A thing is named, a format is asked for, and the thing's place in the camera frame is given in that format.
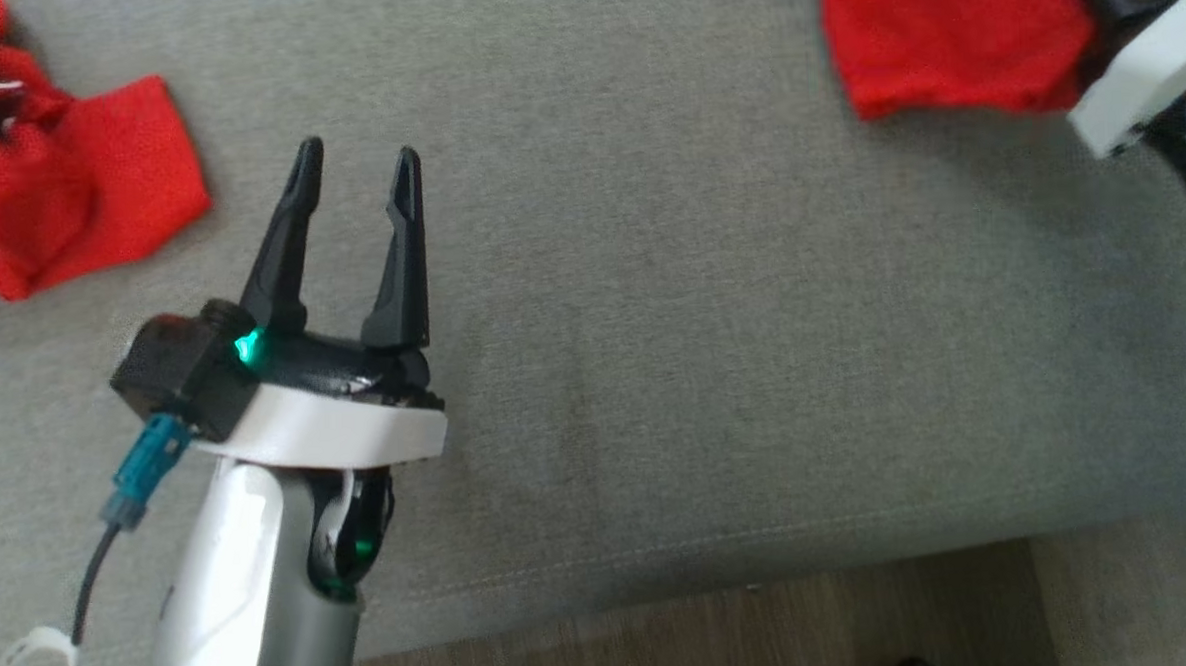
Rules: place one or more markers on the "grey sofa seat cushion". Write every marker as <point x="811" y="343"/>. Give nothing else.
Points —
<point x="704" y="348"/>

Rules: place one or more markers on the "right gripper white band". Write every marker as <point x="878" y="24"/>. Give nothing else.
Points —
<point x="1152" y="68"/>

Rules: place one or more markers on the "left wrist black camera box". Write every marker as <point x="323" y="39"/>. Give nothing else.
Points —
<point x="175" y="376"/>

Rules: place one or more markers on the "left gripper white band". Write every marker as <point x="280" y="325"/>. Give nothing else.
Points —
<point x="327" y="425"/>

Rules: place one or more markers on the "red shorts white stripe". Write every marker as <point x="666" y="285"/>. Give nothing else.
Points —
<point x="950" y="37"/>

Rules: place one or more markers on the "red basketball jersey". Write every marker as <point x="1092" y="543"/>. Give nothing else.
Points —
<point x="96" y="185"/>

